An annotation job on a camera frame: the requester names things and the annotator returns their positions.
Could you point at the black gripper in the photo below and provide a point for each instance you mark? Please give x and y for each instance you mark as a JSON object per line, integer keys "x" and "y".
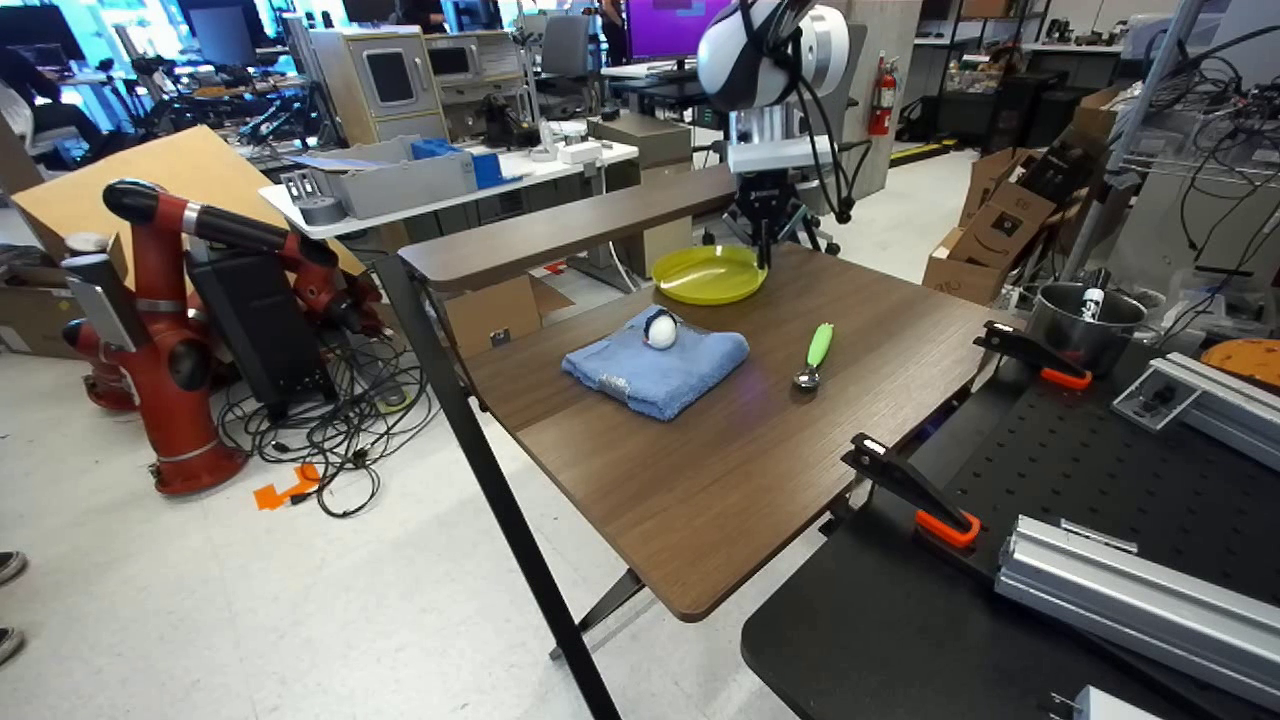
{"x": 768, "y": 206}

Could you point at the yellow plate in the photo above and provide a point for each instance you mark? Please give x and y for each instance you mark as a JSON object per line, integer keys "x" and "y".
{"x": 708, "y": 273}

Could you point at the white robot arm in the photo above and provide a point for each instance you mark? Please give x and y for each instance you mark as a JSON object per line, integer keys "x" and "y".
{"x": 776, "y": 75}

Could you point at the brown raised shelf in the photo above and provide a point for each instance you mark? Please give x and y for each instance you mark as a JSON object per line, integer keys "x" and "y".
{"x": 550, "y": 232}

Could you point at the white ball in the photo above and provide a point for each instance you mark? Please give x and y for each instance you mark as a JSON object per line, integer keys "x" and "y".
{"x": 663, "y": 334}

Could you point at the blue folded cloth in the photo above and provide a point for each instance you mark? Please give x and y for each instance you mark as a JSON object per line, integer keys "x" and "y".
{"x": 652, "y": 382}

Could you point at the cardboard box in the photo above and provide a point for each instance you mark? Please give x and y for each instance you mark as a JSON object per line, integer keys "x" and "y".
{"x": 992, "y": 229}

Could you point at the orange black clamp left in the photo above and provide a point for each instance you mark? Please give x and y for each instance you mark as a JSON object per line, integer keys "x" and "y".
{"x": 1045, "y": 360}

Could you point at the orange black clamp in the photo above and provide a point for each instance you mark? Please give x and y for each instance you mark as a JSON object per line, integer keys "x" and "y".
{"x": 934, "y": 508}
{"x": 1045, "y": 360}

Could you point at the orange black clamp right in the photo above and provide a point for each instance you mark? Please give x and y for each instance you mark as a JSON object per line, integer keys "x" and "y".
{"x": 934, "y": 508}

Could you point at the black perforated board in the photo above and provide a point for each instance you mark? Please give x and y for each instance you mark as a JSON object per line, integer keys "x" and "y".
{"x": 890, "y": 627}

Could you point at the green handled scoop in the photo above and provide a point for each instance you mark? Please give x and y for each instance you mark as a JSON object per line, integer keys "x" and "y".
{"x": 813, "y": 357}

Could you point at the steel pot with handles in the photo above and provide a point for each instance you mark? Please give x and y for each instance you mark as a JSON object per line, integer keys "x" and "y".
{"x": 1085, "y": 343}

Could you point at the aluminium extrusion rail right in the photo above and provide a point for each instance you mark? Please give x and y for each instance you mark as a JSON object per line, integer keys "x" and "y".
{"x": 1181, "y": 391}

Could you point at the aluminium extrusion rail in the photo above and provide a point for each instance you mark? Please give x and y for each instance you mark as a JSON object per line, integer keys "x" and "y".
{"x": 1181, "y": 391}
{"x": 1142, "y": 604}

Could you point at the aluminium extrusion rail left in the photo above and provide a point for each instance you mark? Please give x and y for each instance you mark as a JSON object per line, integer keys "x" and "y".
{"x": 1142, "y": 604}

